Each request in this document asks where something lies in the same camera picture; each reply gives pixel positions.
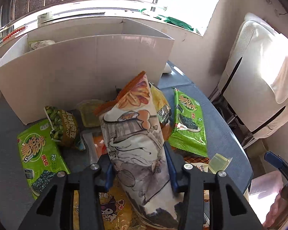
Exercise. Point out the orange cake bar packet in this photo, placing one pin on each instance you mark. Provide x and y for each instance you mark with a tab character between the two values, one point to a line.
94	144

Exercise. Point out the green seaweed pack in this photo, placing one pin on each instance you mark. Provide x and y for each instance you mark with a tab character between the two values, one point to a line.
188	133
40	157

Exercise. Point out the red beaded pen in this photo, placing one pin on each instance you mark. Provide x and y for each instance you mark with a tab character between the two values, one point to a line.
16	31

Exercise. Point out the small yellow jelly cup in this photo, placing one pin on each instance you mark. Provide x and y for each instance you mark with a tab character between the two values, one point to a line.
86	109

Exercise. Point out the white folded chair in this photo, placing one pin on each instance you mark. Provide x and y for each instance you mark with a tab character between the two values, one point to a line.
255	80

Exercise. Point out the white illustrated chip bag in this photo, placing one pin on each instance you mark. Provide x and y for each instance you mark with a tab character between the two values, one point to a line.
134	140

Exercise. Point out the black yellow chip bag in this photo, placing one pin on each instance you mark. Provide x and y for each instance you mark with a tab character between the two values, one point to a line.
161	104

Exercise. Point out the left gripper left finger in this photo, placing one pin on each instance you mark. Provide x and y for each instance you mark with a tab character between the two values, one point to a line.
53	209

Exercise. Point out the tissue pack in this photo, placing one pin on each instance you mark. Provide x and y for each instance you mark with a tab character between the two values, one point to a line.
39	44

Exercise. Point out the green cloth on sill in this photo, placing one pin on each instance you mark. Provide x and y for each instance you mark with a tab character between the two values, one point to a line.
177	22

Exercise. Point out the white cardboard box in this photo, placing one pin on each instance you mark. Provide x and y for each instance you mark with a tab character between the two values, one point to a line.
90	59

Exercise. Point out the right hand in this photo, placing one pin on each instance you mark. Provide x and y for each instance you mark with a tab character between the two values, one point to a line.
276	209

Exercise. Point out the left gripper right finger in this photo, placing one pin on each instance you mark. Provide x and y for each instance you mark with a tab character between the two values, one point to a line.
229	209

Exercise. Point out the green pea snack bag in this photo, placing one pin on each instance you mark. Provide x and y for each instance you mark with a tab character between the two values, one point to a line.
64	127

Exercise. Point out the clear square jelly cup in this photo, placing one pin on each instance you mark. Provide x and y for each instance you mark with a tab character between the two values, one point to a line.
218	163

